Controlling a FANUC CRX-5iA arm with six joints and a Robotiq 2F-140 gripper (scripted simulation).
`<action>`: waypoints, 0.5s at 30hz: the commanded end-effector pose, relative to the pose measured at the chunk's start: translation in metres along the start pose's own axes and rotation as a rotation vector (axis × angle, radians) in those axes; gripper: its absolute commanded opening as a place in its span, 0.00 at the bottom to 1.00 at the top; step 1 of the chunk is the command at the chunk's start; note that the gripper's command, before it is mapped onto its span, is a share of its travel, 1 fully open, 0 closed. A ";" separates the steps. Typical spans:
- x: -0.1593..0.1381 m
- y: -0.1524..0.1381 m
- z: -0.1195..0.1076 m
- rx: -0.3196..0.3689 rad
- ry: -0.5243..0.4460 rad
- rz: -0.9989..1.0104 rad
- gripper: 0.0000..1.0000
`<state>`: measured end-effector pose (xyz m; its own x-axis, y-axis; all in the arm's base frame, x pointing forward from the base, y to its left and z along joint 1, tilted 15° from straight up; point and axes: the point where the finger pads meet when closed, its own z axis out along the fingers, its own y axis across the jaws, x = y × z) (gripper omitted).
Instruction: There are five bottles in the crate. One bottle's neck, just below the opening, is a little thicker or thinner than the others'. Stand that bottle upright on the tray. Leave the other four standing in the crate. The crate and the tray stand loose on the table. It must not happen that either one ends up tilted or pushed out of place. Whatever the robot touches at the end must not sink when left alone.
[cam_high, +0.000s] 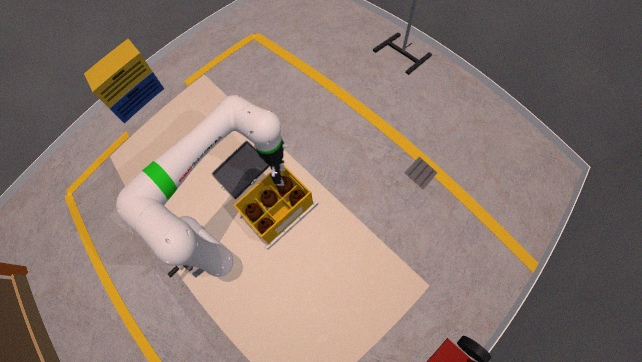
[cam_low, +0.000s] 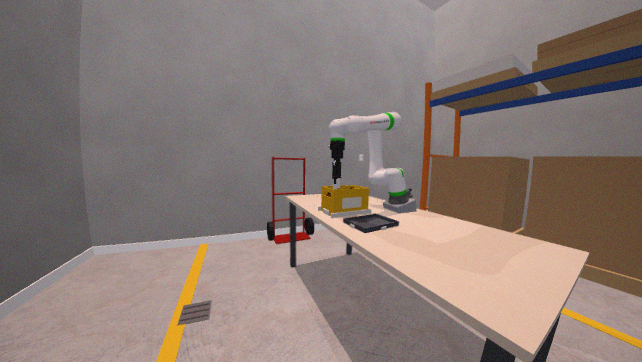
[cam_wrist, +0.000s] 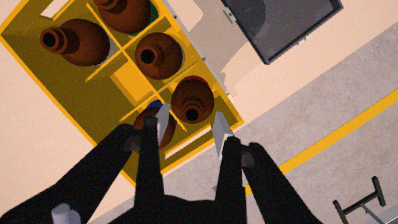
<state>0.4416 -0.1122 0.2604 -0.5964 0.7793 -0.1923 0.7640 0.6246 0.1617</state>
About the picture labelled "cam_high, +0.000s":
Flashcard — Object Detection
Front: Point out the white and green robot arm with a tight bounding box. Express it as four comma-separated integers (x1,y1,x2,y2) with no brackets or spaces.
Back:
116,95,288,278

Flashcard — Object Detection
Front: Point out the yellow divided crate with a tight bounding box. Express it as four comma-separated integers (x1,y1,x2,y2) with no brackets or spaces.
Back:
239,165,313,243

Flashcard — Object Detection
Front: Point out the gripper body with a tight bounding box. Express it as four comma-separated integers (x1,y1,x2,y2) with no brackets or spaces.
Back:
264,154,284,169

